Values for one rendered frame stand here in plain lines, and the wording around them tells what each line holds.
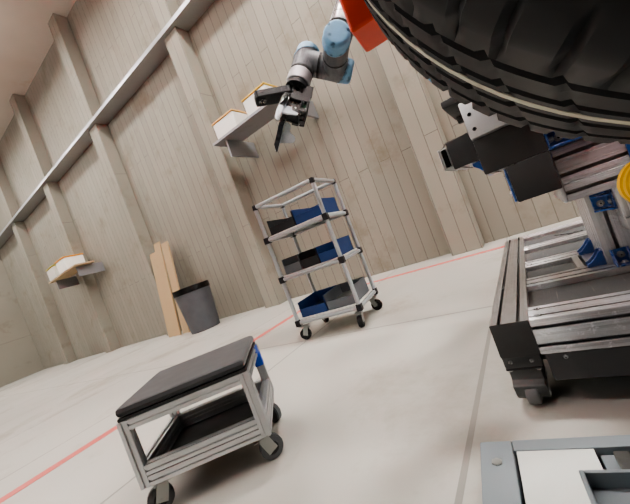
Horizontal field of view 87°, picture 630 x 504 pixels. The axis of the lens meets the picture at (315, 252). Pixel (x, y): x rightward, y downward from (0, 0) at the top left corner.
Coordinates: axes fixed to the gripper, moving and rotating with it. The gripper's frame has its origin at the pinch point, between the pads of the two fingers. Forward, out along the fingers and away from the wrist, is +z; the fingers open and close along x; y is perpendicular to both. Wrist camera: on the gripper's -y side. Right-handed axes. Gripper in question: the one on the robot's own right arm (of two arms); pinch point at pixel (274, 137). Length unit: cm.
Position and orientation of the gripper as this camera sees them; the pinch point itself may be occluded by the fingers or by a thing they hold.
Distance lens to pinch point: 103.3
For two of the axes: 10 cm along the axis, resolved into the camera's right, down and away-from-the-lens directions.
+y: 9.7, 2.5, 0.6
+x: -1.3, 2.8, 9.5
